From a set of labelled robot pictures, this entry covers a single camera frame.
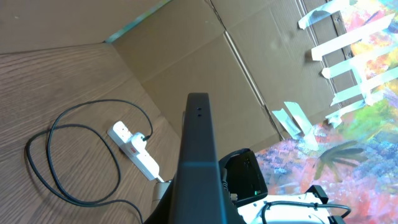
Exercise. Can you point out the white charger plug adapter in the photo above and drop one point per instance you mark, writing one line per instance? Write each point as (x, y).
(135, 145)

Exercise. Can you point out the blue screen smartphone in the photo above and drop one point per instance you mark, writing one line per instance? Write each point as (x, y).
(197, 194)

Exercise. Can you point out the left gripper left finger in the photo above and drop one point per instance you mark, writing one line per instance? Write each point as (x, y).
(160, 206)

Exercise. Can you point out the white power strip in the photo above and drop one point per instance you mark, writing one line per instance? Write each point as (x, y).
(119, 133)

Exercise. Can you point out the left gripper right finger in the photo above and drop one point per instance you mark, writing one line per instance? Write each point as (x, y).
(232, 215)

